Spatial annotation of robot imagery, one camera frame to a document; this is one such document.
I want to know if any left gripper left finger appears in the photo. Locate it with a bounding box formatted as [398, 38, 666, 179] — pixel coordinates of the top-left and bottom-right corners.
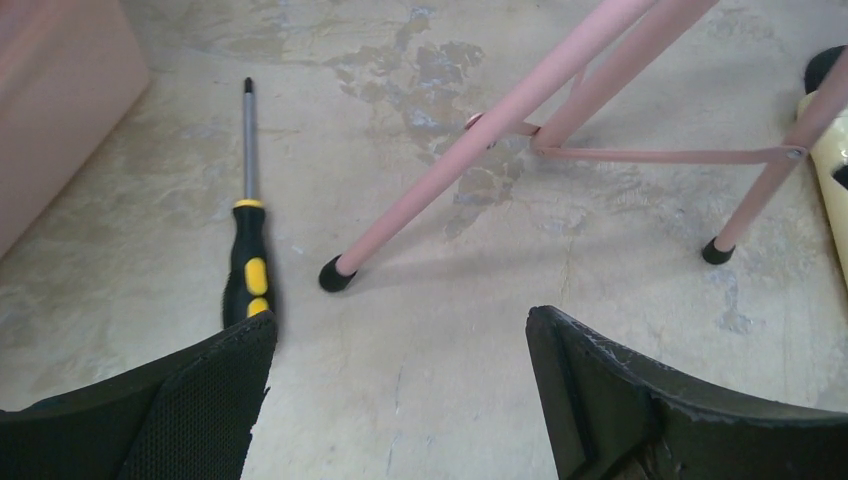
[1, 313, 278, 479]

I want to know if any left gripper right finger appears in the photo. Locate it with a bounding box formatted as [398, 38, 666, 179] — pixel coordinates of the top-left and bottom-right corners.
[525, 306, 847, 479]

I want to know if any pink tripod music stand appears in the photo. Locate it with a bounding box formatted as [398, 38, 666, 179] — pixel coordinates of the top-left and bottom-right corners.
[319, 0, 847, 293]

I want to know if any cream microphone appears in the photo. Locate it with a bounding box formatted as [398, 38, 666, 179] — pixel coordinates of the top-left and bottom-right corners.
[810, 109, 847, 279]

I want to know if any yellow black screwdriver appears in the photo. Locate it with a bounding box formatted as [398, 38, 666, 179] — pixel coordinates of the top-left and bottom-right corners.
[222, 77, 276, 328]

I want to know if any pink plastic storage box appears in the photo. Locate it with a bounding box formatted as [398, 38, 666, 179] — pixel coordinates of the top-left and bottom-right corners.
[1, 0, 149, 252]

